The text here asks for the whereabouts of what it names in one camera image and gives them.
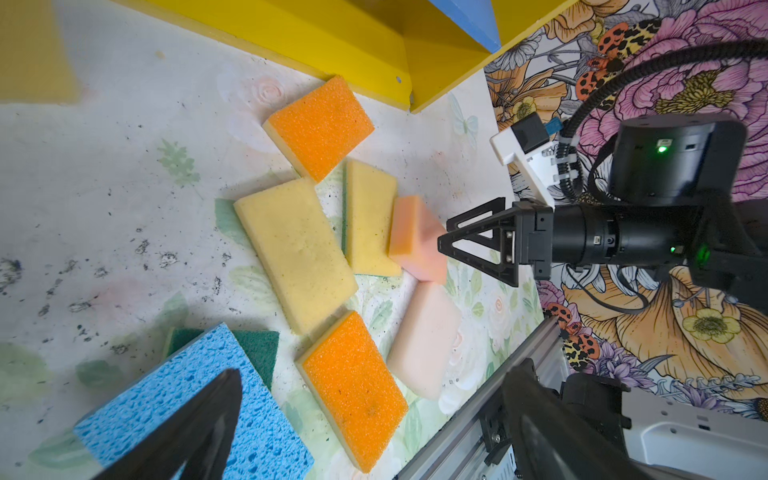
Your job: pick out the yellow sponge with green back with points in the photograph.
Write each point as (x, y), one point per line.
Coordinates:
(369, 200)

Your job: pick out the blue cellulose sponge centre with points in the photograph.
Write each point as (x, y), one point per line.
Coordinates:
(265, 445)

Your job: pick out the orange sponge near shelf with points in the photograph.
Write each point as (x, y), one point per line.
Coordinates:
(316, 132)

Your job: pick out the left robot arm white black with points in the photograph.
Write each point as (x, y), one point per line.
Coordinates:
(660, 437)

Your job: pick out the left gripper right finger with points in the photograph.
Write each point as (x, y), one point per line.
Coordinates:
(549, 441)

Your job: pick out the pale pink sponge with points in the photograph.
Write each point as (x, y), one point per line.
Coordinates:
(422, 347)

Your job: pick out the orange sponge front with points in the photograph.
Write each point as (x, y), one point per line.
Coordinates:
(354, 388)

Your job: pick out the green scouring pad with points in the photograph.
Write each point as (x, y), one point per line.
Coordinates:
(260, 347)

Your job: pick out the yellow wooden two-tier shelf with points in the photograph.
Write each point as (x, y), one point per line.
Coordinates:
(406, 54)

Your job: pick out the large yellow sponge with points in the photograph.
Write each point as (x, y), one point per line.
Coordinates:
(298, 250)

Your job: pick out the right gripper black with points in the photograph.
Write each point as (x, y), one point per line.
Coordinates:
(528, 244)

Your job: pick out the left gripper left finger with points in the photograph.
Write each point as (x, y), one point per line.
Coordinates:
(194, 443)

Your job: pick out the aluminium front rail frame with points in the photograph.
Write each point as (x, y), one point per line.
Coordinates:
(458, 450)

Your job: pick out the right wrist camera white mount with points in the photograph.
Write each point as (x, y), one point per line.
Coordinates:
(527, 146)

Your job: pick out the pink orange sponge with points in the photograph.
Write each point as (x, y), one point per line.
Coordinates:
(413, 240)

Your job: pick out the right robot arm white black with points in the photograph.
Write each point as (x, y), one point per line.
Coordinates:
(669, 203)

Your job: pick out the small yellow sponge near shelf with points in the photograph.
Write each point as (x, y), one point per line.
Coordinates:
(35, 68)

